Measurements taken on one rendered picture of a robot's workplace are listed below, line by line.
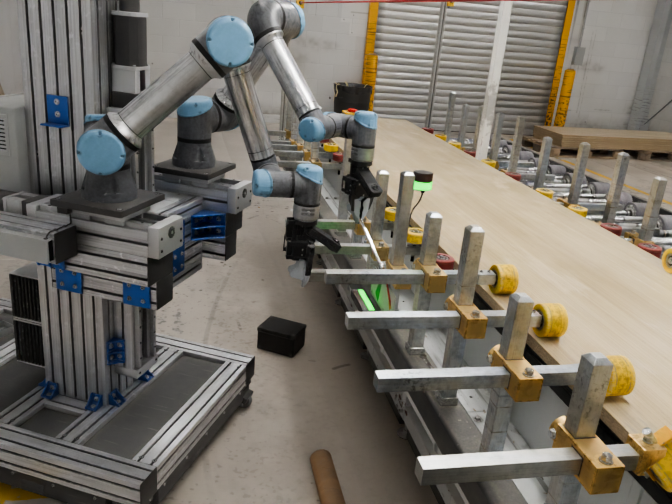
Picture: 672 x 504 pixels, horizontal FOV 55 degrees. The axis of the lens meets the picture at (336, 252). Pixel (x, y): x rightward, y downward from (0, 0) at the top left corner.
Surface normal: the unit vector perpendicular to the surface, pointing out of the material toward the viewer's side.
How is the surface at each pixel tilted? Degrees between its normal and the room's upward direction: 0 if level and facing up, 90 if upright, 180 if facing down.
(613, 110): 90
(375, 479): 0
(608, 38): 90
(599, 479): 90
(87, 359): 90
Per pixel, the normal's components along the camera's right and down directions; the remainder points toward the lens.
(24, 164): 0.95, 0.18
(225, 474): 0.09, -0.94
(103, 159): 0.12, 0.44
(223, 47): 0.33, 0.26
